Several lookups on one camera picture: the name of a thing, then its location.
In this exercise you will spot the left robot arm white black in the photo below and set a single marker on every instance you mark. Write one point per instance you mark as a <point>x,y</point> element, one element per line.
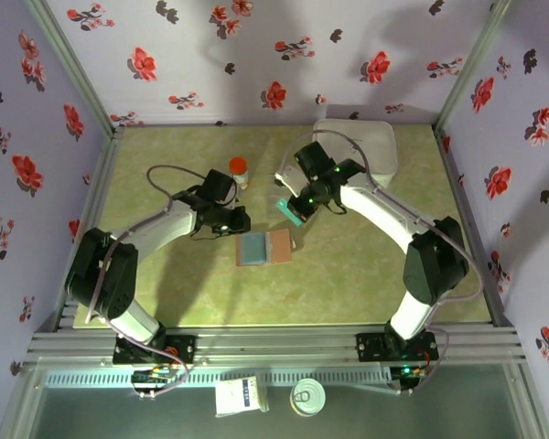
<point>119,274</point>

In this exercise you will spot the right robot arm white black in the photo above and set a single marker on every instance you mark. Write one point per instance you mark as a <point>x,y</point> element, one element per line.
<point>434,260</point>

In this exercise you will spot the grey can with orange cap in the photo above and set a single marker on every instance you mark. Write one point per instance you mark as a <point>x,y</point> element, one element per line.
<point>239,171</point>

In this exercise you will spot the white plastic storage box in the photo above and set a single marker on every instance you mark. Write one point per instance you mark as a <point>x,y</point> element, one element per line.
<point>379,146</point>

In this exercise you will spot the small white carton blue print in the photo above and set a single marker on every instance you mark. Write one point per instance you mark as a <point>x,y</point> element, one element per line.
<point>238,395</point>

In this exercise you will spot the silver tin can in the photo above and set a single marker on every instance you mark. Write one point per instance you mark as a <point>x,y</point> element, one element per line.
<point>308,398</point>

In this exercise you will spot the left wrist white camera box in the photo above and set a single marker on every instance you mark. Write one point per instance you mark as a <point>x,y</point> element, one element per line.
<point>233,195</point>

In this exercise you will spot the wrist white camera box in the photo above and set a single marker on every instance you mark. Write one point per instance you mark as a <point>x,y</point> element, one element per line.
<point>233,195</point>
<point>286,176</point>

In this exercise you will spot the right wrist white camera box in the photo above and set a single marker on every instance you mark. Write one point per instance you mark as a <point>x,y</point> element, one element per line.
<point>286,176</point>

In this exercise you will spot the aluminium side rail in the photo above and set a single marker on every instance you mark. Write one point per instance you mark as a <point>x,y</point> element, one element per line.
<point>460,196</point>
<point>92,219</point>

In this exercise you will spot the wide aluminium base rail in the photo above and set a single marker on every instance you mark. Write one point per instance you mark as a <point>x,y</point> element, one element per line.
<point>274,343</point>

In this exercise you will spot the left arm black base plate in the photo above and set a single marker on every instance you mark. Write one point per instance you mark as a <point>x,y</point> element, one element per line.
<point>183,350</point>

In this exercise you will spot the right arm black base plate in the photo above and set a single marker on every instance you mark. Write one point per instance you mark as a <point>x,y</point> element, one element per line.
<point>370,347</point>

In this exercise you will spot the aluminium frame post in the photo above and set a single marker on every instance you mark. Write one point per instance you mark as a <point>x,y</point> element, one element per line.
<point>75,68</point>
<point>471,68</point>

